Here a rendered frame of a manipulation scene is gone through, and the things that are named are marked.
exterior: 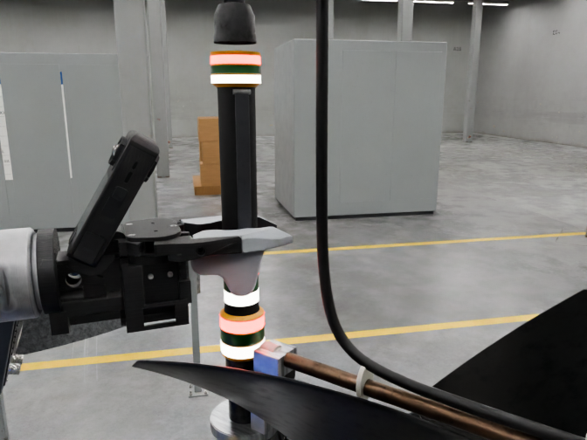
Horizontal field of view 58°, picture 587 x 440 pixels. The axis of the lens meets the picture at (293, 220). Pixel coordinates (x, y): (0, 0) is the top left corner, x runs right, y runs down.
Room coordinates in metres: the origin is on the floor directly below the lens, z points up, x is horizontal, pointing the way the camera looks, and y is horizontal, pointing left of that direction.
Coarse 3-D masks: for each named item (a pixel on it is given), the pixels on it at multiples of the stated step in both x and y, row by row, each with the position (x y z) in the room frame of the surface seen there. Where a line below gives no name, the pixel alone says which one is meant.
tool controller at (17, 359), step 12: (0, 324) 0.90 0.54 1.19; (12, 324) 0.91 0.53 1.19; (0, 336) 0.90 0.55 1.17; (12, 336) 0.92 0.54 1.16; (0, 348) 0.90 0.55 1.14; (12, 348) 0.93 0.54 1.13; (0, 360) 0.90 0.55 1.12; (12, 360) 0.97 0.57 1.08; (0, 372) 0.90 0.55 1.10; (12, 372) 0.94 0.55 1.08; (0, 384) 0.90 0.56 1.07
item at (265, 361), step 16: (256, 352) 0.45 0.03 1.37; (272, 352) 0.44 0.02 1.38; (256, 368) 0.45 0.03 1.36; (272, 368) 0.44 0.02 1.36; (288, 368) 0.44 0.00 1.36; (224, 416) 0.47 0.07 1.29; (256, 416) 0.45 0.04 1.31; (224, 432) 0.45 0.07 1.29; (240, 432) 0.45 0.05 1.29; (256, 432) 0.45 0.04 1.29; (272, 432) 0.46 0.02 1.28
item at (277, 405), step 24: (216, 384) 0.33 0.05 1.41; (240, 384) 0.31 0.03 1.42; (264, 384) 0.29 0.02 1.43; (288, 384) 0.28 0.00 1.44; (312, 384) 0.27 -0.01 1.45; (264, 408) 0.35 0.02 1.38; (288, 408) 0.32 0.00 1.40; (312, 408) 0.30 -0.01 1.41; (336, 408) 0.28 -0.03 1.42; (360, 408) 0.27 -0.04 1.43; (384, 408) 0.26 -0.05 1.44; (288, 432) 0.41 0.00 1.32; (312, 432) 0.36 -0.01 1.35; (336, 432) 0.32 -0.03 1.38; (360, 432) 0.30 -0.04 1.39; (384, 432) 0.29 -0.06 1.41; (408, 432) 0.27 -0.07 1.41; (432, 432) 0.26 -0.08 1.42; (456, 432) 0.26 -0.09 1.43
